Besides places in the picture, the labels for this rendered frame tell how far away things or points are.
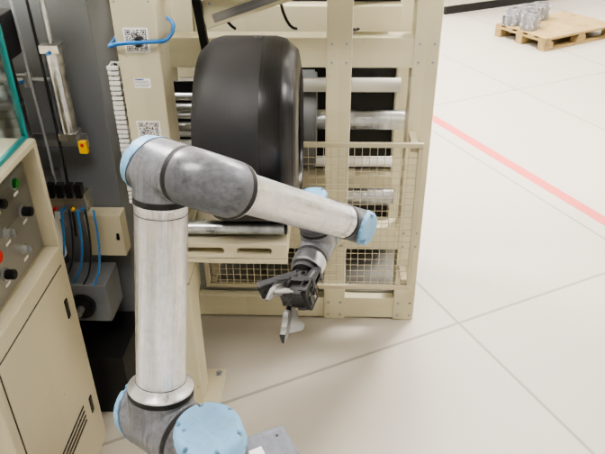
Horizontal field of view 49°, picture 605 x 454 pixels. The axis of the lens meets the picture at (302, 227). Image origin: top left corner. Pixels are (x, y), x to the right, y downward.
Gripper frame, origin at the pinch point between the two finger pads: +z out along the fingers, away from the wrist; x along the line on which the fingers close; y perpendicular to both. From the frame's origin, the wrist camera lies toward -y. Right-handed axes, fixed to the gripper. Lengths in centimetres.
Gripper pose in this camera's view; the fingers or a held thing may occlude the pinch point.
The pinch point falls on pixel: (272, 322)
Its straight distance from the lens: 166.2
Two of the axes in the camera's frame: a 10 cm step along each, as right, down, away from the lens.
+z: -3.2, 6.0, -7.3
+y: 9.1, 0.0, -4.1
